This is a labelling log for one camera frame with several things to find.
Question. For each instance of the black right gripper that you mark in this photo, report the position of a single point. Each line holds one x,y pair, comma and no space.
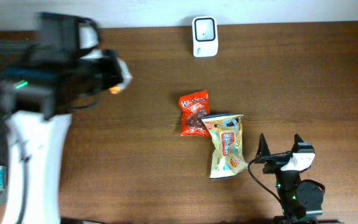
276,158

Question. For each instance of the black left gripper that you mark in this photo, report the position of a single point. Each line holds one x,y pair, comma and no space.
105,73

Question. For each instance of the yellow chips bag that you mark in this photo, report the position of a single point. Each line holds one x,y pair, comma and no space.
226,135

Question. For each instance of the red snack bag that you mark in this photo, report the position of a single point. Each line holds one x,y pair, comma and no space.
194,107

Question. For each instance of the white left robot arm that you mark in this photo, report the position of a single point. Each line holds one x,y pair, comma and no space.
37,94

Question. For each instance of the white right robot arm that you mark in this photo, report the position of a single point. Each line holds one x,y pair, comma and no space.
300,200

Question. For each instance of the white barcode scanner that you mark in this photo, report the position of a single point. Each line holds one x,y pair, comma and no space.
205,36

